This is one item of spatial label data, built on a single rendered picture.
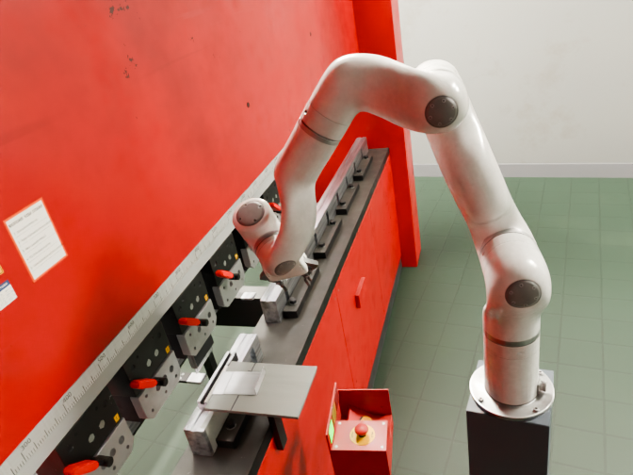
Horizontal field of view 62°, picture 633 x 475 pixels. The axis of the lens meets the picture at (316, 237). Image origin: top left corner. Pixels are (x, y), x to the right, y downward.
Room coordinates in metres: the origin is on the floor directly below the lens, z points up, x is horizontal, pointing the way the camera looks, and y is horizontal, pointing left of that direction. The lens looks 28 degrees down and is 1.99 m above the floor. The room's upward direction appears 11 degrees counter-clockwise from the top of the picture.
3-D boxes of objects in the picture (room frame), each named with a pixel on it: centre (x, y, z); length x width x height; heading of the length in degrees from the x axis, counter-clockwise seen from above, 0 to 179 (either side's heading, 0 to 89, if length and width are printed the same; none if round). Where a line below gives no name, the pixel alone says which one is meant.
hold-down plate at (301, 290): (1.69, 0.09, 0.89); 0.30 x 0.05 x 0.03; 159
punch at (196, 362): (1.15, 0.36, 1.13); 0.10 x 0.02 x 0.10; 159
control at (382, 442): (1.12, -0.02, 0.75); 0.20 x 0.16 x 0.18; 166
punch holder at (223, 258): (1.31, 0.30, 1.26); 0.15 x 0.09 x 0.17; 159
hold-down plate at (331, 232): (2.07, -0.05, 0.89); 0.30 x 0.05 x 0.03; 159
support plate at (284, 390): (1.10, 0.22, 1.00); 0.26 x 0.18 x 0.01; 69
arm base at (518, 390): (0.92, -0.39, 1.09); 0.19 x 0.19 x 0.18
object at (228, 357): (1.18, 0.35, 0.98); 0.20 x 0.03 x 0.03; 159
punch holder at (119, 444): (0.75, 0.51, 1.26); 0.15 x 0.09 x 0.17; 159
